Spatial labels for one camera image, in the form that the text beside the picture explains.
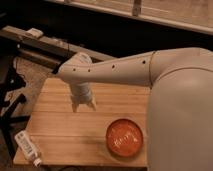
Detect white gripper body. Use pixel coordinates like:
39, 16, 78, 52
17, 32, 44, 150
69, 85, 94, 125
69, 83, 92, 104

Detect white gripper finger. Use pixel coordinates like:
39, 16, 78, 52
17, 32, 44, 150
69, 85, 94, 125
72, 103, 78, 113
87, 100, 96, 111

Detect white plastic bottle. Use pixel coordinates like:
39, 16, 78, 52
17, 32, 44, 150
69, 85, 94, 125
15, 130, 42, 167

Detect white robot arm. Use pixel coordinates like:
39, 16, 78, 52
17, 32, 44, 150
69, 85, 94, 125
57, 47, 213, 171

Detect orange ceramic bowl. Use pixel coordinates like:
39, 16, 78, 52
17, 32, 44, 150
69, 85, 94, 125
106, 119, 144, 157

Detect wooden cutting board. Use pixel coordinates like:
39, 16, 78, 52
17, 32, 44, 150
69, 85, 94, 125
26, 78, 149, 167

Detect small white box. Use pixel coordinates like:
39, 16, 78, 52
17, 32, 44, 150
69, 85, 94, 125
26, 28, 43, 38

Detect long metal rail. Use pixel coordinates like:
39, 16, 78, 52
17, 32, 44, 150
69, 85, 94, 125
0, 26, 113, 61

